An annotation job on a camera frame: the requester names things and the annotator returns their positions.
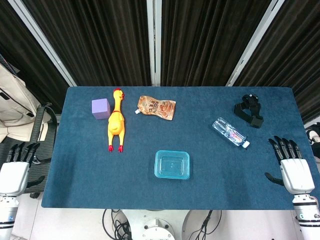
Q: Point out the black white backpack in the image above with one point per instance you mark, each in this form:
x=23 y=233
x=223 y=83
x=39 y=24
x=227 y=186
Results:
x=313 y=136

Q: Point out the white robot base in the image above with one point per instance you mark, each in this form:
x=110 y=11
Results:
x=155 y=225

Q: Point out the white metal frame post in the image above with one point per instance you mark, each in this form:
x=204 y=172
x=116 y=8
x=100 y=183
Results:
x=42 y=42
x=153 y=42
x=257 y=42

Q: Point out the orange spouted food pouch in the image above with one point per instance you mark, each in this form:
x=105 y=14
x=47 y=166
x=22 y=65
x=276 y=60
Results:
x=157 y=107

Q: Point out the clear plastic water bottle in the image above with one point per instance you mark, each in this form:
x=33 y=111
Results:
x=228 y=131

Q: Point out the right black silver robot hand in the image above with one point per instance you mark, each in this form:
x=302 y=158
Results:
x=297 y=176

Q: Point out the blue felt table mat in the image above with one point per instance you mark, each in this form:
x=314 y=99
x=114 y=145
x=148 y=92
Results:
x=100 y=180

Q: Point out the purple foam cube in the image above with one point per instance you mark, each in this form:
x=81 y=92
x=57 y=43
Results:
x=100 y=107

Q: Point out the black pleated curtain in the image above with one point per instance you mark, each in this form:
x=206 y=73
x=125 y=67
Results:
x=100 y=42
x=17 y=50
x=300 y=57
x=207 y=42

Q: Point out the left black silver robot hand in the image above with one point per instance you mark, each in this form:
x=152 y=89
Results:
x=13 y=177

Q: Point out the black office chair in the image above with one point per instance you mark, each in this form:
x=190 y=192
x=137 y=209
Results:
x=41 y=132

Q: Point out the yellow rubber chicken toy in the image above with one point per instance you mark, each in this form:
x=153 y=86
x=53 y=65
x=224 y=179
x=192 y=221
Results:
x=115 y=125

